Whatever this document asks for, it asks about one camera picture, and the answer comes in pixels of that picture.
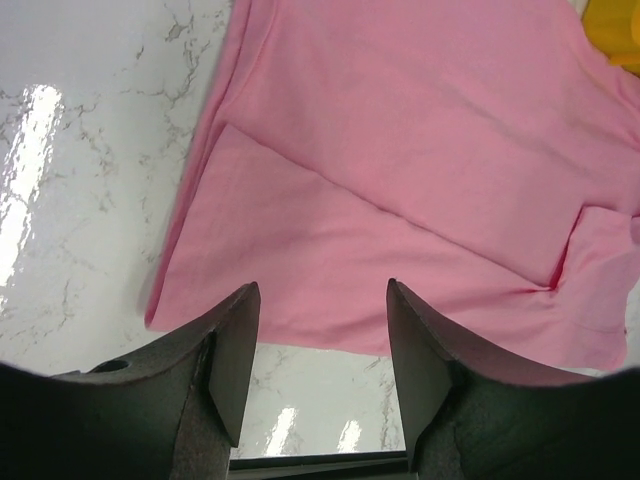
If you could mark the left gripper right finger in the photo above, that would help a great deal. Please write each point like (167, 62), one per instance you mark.
(471, 409)

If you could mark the yellow plastic bin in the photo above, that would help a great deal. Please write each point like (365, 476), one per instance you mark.
(612, 26)

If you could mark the pink t shirt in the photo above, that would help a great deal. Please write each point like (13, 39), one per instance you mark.
(481, 152)

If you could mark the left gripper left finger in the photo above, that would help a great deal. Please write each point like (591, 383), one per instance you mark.
(172, 409)

